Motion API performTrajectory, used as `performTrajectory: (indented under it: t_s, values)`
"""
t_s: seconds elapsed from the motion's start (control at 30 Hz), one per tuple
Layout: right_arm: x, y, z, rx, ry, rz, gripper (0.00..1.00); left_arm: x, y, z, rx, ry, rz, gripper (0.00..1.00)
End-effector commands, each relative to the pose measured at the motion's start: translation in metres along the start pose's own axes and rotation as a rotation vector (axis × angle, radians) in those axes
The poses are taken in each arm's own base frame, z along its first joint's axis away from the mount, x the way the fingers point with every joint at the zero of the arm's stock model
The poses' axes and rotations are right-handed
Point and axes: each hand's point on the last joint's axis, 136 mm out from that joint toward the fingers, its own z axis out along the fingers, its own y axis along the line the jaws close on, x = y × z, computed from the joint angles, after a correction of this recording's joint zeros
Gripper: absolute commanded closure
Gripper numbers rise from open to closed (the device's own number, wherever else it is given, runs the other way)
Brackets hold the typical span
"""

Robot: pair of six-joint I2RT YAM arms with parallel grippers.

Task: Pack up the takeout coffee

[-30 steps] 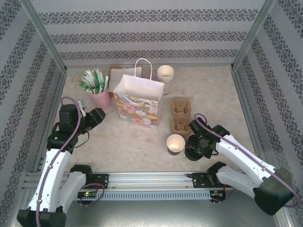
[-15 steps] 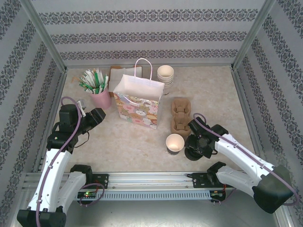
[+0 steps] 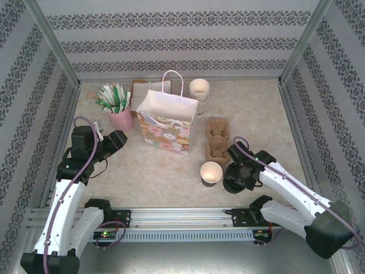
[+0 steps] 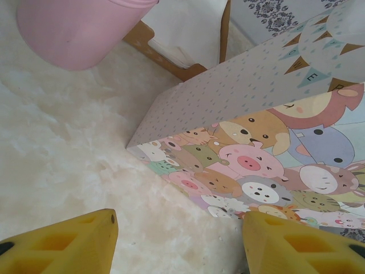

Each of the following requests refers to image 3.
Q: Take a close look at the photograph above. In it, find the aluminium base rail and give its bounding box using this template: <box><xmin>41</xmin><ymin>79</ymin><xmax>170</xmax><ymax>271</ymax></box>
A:
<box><xmin>28</xmin><ymin>207</ymin><xmax>289</xmax><ymax>229</ymax></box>

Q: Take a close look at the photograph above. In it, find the aluminium back frame rail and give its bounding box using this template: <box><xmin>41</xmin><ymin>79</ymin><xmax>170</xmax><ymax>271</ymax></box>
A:
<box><xmin>79</xmin><ymin>76</ymin><xmax>282</xmax><ymax>83</ymax></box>

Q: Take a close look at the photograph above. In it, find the white paper napkin stack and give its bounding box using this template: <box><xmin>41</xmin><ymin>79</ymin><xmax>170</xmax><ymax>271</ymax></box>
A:
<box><xmin>133</xmin><ymin>81</ymin><xmax>172</xmax><ymax>107</ymax></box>

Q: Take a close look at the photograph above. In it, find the pink straw holder cup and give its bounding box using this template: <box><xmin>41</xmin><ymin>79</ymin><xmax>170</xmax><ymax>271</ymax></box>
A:
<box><xmin>109</xmin><ymin>107</ymin><xmax>135</xmax><ymax>133</ymax></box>

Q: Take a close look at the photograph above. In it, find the black plastic cup lid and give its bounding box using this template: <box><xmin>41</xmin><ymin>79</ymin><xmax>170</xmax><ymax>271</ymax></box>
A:
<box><xmin>222</xmin><ymin>174</ymin><xmax>248</xmax><ymax>195</ymax></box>

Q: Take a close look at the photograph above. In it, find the white wrapped straw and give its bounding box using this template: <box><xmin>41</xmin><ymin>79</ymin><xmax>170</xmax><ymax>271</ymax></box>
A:
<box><xmin>98</xmin><ymin>88</ymin><xmax>115</xmax><ymax>108</ymax></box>
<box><xmin>104</xmin><ymin>82</ymin><xmax>118</xmax><ymax>107</ymax></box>

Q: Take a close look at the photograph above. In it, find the thin black camera cable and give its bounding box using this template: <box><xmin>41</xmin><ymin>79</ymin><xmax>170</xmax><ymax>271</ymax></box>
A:
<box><xmin>94</xmin><ymin>158</ymin><xmax>108</xmax><ymax>179</ymax></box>

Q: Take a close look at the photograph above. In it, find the aluminium side frame rail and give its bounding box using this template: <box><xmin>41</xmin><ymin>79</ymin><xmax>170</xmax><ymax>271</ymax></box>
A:
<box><xmin>39</xmin><ymin>82</ymin><xmax>82</xmax><ymax>209</ymax></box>
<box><xmin>278</xmin><ymin>82</ymin><xmax>319</xmax><ymax>200</ymax></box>

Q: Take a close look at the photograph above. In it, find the animal print paper gift bag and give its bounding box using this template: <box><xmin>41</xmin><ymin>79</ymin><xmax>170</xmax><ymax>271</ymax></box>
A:
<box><xmin>136</xmin><ymin>70</ymin><xmax>199</xmax><ymax>157</ymax></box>

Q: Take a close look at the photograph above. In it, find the grey slotted cable duct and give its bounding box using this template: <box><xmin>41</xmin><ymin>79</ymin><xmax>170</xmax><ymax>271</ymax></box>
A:
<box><xmin>94</xmin><ymin>229</ymin><xmax>255</xmax><ymax>242</ymax></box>

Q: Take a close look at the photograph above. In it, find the brown cardboard napkin box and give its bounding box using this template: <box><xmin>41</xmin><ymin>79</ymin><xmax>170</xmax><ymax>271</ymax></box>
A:
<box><xmin>130</xmin><ymin>78</ymin><xmax>172</xmax><ymax>111</ymax></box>

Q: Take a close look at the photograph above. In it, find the dark takeout coffee cup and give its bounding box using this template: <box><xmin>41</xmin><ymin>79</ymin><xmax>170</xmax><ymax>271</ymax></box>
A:
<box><xmin>199</xmin><ymin>161</ymin><xmax>223</xmax><ymax>189</ymax></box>

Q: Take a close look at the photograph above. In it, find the brown cardboard cup carrier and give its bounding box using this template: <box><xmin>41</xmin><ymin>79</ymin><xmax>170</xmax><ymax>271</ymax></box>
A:
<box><xmin>205</xmin><ymin>119</ymin><xmax>231</xmax><ymax>168</ymax></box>

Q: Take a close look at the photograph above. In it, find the aluminium frame post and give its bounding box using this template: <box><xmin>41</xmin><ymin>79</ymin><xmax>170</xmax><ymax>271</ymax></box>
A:
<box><xmin>278</xmin><ymin>0</ymin><xmax>333</xmax><ymax>86</ymax></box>
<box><xmin>24</xmin><ymin>0</ymin><xmax>82</xmax><ymax>86</ymax></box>

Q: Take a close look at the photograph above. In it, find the stack of white paper cups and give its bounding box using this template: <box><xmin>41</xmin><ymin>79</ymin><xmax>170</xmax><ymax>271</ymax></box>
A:
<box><xmin>189</xmin><ymin>79</ymin><xmax>210</xmax><ymax>108</ymax></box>

